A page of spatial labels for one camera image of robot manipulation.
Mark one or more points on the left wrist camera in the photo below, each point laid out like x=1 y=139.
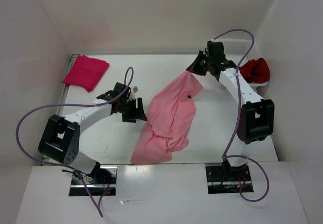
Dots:
x=121 y=91

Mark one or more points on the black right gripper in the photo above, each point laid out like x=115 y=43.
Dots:
x=195 y=67

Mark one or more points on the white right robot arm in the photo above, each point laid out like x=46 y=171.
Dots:
x=255 y=121

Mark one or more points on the light pink t shirt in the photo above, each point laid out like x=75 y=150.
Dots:
x=169 y=117

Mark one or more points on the dark red t shirt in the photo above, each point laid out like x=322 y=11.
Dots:
x=255 y=71

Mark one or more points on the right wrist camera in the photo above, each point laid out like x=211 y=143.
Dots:
x=215 y=49

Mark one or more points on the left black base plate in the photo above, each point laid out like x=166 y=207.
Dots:
x=106 y=182

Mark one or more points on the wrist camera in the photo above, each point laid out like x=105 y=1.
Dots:
x=215 y=49
x=121 y=91

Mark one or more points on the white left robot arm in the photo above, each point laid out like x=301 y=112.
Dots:
x=61 y=136

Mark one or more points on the white plastic basket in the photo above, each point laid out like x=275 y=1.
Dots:
x=235 y=49

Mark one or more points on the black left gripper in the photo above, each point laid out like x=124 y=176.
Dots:
x=136 y=113

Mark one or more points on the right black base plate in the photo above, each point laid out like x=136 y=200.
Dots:
x=220 y=183

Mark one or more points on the magenta t shirt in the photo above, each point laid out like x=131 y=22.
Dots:
x=86 y=72

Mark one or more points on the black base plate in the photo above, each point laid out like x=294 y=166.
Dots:
x=106 y=182
x=220 y=183

